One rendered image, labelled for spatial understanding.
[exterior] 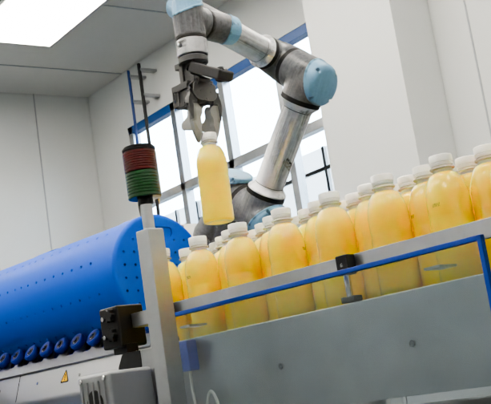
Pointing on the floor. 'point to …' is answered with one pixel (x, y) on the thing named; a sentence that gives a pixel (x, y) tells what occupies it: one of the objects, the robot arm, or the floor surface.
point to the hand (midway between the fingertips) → (207, 136)
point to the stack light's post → (161, 317)
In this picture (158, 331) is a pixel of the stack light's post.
